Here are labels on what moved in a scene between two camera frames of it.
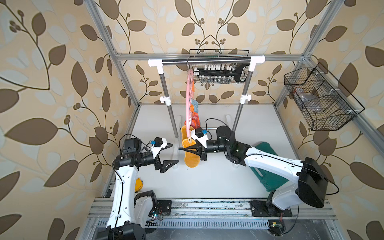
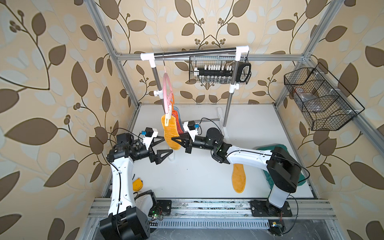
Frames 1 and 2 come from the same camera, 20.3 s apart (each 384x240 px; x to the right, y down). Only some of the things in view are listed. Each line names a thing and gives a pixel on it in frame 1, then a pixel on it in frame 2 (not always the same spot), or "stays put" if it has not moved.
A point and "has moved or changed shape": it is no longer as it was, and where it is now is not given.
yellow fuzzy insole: (184, 135) has moved or changed shape
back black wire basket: (229, 73) stays put
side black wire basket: (325, 104) stays put
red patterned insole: (195, 122) to (175, 114)
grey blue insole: (195, 104) to (177, 108)
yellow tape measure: (138, 185) stays put
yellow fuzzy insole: (191, 160) to (238, 178)
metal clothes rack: (166, 100) to (233, 52)
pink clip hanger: (190, 82) to (168, 97)
